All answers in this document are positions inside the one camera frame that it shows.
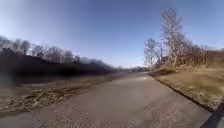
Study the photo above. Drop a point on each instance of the row of bare trees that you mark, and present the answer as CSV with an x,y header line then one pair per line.
x,y
173,40

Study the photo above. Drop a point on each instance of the dry grass verge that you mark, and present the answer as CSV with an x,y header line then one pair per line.
x,y
43,95
196,83

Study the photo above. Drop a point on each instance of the dark wood of trees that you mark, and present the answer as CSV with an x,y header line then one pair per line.
x,y
50,65

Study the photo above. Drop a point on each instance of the grey asphalt path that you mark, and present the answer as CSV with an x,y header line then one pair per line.
x,y
126,103

